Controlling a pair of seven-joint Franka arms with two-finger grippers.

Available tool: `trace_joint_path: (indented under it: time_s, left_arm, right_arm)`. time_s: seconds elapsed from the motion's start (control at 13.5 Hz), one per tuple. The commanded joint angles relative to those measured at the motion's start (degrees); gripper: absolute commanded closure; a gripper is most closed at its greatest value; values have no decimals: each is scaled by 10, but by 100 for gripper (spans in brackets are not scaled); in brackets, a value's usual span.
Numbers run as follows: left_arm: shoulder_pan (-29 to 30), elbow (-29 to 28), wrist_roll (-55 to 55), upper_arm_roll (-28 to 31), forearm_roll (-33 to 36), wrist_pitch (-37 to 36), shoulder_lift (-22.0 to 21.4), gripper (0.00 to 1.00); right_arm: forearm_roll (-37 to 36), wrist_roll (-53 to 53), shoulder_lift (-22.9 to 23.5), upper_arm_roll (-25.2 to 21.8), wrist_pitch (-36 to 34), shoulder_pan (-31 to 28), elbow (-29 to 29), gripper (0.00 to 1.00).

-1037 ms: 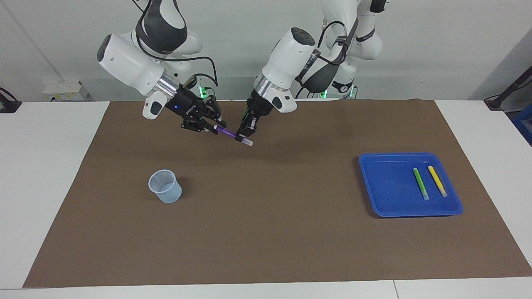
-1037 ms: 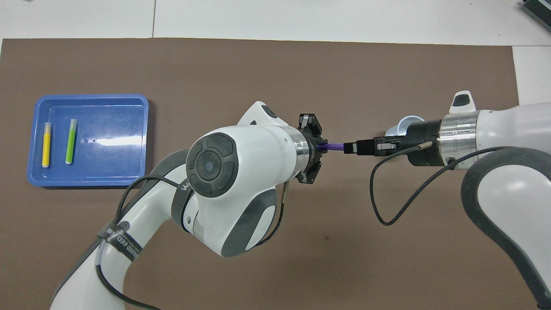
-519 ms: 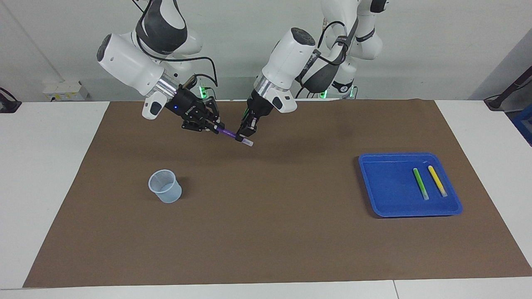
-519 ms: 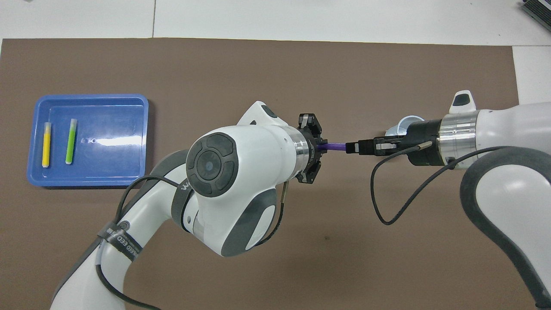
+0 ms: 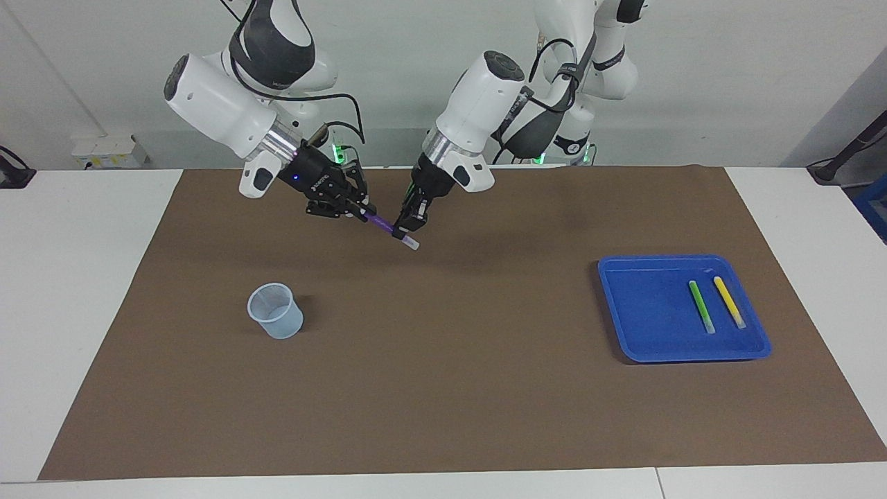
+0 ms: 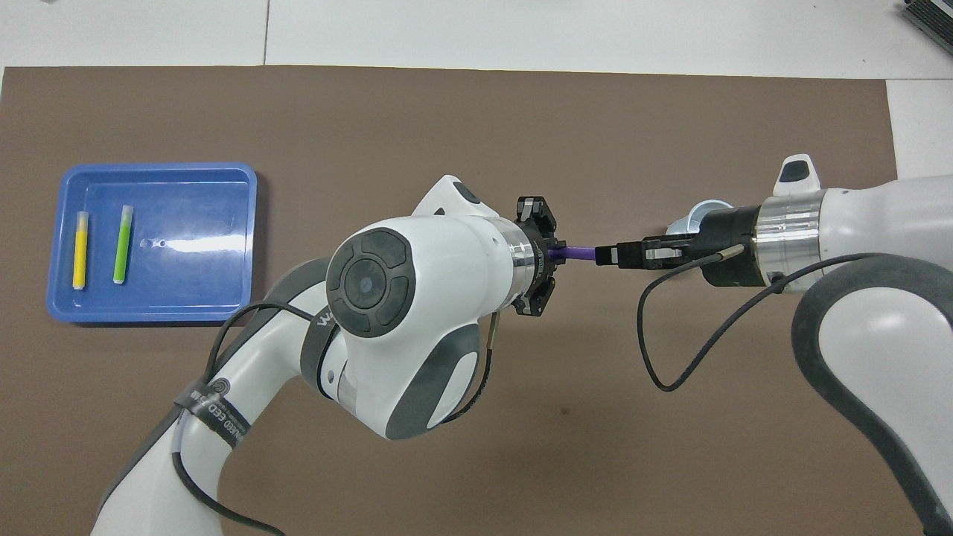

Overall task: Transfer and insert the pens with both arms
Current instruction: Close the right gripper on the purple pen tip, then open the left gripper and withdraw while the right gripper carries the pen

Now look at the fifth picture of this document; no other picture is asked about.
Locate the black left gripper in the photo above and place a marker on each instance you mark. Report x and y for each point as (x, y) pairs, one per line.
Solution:
(428, 187)

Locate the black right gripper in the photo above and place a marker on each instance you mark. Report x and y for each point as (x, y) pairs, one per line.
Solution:
(319, 181)

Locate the purple marker pen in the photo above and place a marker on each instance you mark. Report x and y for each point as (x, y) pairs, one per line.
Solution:
(382, 224)

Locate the green marker pen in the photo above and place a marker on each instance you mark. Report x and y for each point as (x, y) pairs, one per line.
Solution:
(700, 305)

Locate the yellow marker pen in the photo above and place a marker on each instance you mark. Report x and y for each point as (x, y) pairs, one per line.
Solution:
(727, 299)

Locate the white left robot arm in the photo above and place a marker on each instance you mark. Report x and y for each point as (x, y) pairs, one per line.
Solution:
(471, 104)

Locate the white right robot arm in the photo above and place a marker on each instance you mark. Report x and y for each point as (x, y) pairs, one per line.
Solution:
(215, 104)

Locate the translucent plastic cup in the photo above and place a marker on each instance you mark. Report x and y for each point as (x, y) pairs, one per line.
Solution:
(280, 322)

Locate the brown table mat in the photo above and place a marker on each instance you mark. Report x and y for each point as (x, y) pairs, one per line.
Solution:
(443, 388)

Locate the blue plastic tray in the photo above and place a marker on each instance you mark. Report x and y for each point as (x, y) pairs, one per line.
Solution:
(624, 333)

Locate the white power strip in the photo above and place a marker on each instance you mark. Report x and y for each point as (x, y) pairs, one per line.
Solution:
(104, 149)

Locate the black stand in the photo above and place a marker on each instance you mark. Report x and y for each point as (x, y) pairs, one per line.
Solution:
(828, 170)

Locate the blue box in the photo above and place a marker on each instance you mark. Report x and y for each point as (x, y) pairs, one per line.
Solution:
(874, 208)

